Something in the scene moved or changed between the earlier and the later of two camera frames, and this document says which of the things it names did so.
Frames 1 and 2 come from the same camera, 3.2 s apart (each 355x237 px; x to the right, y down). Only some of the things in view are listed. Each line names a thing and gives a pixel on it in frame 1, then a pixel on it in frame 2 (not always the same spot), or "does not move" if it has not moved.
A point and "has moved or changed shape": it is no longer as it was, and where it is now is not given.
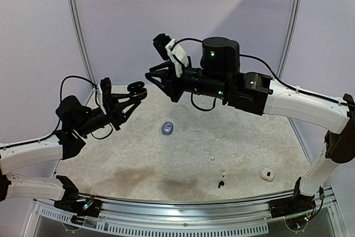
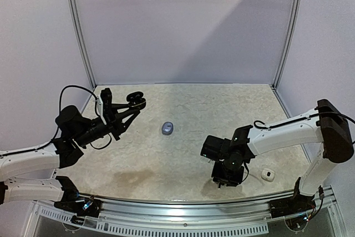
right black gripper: (175, 80) -> (225, 179)
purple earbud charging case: (167, 128) does not move
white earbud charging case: (267, 174) does not move
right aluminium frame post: (295, 24) does not move
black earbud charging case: (136, 90) has moved or changed shape
